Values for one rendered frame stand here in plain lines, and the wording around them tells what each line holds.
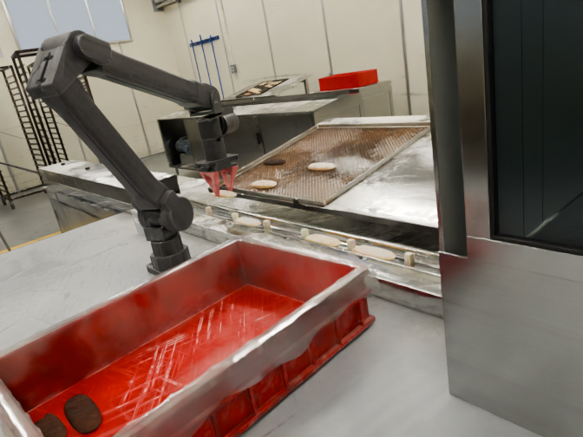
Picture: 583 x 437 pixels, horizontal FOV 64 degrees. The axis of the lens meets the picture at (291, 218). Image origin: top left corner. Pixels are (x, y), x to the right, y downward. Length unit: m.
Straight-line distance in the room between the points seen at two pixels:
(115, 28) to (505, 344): 8.51
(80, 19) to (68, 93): 7.72
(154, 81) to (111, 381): 0.62
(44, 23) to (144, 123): 2.08
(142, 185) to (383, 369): 0.62
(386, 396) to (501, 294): 0.21
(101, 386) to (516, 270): 0.59
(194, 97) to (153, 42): 7.87
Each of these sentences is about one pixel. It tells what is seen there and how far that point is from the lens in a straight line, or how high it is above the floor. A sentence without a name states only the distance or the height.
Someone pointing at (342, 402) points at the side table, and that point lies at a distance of 0.63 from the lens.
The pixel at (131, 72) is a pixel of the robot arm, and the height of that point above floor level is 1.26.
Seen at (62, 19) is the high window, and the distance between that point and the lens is 8.54.
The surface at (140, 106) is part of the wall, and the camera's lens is 8.78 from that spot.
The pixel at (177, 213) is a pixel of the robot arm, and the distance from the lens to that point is 1.05.
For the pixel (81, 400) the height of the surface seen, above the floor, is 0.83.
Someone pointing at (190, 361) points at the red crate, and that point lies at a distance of 0.76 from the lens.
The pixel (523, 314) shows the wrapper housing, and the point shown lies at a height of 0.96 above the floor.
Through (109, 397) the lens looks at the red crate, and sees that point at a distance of 0.76.
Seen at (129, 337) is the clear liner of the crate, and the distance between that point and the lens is 0.83.
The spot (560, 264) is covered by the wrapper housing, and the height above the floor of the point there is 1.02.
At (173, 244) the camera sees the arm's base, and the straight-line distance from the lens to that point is 1.07.
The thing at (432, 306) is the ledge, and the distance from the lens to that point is 0.76.
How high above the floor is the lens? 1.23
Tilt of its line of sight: 19 degrees down
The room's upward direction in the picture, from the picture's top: 10 degrees counter-clockwise
